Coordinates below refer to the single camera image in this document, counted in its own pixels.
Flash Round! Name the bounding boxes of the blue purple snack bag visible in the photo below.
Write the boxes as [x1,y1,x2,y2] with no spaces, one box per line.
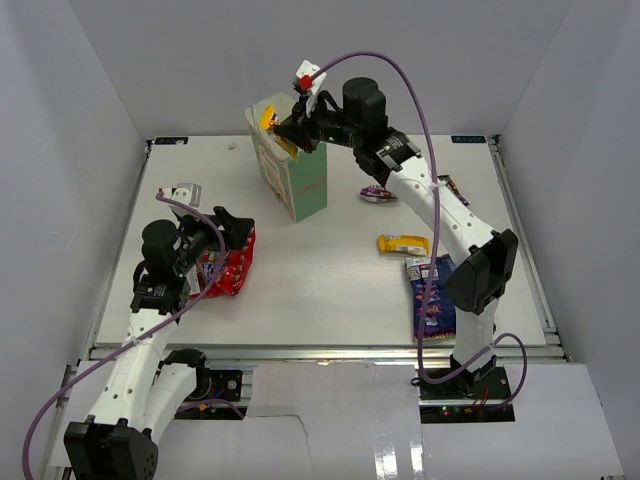
[404,254,456,340]

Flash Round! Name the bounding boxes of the purple chocolate egg candy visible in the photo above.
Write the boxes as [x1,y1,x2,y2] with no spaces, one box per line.
[360,185,398,204]

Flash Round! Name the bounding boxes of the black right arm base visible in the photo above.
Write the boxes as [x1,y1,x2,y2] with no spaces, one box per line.
[411,367,516,425]

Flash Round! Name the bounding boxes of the yellow wrapped snack bar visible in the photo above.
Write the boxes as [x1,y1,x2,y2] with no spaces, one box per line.
[377,234,430,257]

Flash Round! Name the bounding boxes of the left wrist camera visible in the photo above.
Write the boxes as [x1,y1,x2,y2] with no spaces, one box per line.
[171,183,202,208]

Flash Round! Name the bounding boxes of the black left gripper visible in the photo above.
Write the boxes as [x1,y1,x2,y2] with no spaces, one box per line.
[173,207,254,276]

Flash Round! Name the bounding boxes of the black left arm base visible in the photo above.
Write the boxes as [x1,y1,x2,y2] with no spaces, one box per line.
[187,367,243,402]

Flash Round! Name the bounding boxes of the dark purple candy bar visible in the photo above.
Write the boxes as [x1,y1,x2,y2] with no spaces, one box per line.
[438,175,470,207]

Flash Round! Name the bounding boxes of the white foam board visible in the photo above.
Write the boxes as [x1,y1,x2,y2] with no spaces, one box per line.
[156,363,623,479]

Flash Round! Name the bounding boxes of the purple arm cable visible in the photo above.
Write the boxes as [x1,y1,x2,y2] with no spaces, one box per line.
[312,49,529,412]
[22,188,227,480]

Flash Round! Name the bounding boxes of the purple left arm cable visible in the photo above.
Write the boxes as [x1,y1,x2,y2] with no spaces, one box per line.
[22,188,227,480]

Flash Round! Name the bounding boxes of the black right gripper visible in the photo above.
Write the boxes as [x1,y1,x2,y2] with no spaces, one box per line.
[278,89,365,153]

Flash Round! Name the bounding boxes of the yellow M&M's packet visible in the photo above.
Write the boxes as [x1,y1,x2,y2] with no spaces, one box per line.
[259,105,299,162]

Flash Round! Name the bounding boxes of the red candy bag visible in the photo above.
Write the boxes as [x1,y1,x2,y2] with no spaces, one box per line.
[187,228,256,298]

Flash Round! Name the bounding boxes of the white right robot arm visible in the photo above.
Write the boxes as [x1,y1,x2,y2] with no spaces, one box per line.
[274,74,518,399]

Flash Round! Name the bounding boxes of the green paper gift bag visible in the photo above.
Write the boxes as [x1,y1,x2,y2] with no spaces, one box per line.
[245,93,328,222]

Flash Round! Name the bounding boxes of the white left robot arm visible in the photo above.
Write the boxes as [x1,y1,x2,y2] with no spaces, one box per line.
[64,206,255,479]

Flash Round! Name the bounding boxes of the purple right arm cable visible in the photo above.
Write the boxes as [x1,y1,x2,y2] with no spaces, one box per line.
[312,49,529,412]

